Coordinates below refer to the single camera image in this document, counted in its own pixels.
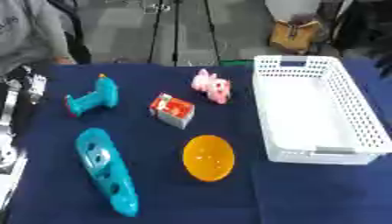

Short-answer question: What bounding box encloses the person's hand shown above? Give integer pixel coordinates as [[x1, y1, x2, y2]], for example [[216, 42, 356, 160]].
[[52, 55, 79, 66]]

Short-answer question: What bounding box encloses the person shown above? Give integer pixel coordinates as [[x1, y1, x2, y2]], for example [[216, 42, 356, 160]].
[[0, 0, 80, 77]]

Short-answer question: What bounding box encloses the teal toy drill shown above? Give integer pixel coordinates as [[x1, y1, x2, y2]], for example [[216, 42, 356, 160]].
[[62, 73, 122, 118]]

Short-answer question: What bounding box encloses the teal perforated long toy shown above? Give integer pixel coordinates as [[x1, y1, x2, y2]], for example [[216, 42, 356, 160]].
[[73, 127, 141, 218]]

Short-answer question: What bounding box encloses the black tripod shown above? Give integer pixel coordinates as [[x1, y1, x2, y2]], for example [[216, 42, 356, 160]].
[[145, 0, 222, 67]]

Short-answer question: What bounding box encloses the red and white carton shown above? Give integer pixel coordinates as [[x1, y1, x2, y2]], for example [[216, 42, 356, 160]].
[[147, 92, 198, 130]]

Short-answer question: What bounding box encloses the pink soft toy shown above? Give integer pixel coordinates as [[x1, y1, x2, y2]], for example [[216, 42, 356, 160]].
[[190, 68, 233, 105]]

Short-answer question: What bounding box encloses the orange plastic bowl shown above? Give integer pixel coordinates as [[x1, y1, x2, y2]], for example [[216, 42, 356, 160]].
[[180, 134, 238, 183]]

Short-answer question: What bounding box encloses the tan bag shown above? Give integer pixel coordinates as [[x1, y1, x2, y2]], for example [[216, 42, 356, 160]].
[[268, 17, 325, 55]]

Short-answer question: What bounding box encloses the white round container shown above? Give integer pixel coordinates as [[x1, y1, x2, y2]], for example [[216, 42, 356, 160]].
[[263, 0, 322, 22]]

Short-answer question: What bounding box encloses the white perforated plastic basket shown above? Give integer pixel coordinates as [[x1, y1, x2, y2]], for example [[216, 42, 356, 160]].
[[251, 54, 392, 166]]

